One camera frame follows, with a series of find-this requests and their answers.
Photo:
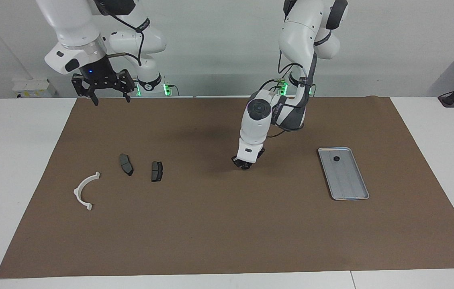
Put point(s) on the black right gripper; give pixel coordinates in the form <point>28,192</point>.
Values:
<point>104,82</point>

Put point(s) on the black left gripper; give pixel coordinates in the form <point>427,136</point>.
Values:
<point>257,157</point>

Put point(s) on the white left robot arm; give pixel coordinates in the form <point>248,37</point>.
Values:
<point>291,32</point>

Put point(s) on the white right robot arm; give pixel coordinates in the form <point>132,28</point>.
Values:
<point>74,28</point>

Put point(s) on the silver metal tray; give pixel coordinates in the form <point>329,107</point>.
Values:
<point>347,180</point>

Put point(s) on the long grey brake pad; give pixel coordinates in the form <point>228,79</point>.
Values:
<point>126,164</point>

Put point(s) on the brown table mat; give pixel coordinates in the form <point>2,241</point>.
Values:
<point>211,224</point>

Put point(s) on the white power box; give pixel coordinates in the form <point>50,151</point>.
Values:
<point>34,88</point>

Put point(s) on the short grey brake pad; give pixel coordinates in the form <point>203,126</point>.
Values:
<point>156,171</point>

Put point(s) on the white semicircular plastic bracket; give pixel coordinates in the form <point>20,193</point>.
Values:
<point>77,192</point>

